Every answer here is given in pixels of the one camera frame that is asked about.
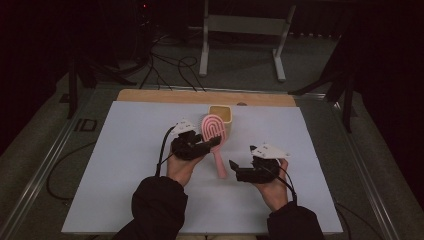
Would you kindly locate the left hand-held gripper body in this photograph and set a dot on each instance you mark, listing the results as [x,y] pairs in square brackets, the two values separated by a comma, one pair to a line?
[186,146]

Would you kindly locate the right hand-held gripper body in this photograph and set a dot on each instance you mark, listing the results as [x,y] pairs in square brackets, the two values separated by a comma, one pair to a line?
[263,171]

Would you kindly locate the pink hairbrush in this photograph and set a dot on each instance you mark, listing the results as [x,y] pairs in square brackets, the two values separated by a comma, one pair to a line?
[213,128]

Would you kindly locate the cream square cup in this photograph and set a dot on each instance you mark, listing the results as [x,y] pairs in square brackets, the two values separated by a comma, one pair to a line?
[227,115]

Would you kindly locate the person's left hand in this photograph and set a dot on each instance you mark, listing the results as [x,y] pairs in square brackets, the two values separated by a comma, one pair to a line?
[180,170]

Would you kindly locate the person's right hand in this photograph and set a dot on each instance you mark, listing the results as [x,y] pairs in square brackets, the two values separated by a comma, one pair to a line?
[275,193]

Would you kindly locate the wooden table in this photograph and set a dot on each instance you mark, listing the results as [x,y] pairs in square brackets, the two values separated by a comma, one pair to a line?
[173,96]

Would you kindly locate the white table mat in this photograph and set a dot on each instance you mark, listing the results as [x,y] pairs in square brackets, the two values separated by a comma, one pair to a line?
[126,160]

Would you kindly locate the black tripod stand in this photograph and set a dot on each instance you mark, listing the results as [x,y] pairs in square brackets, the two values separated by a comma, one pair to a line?
[73,86]
[347,100]

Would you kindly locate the grey metal stand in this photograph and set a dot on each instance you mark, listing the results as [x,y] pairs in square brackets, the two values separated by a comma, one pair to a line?
[246,25]

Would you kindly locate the metal floor rail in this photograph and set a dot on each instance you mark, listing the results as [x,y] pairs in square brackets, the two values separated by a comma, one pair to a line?
[366,173]
[40,173]

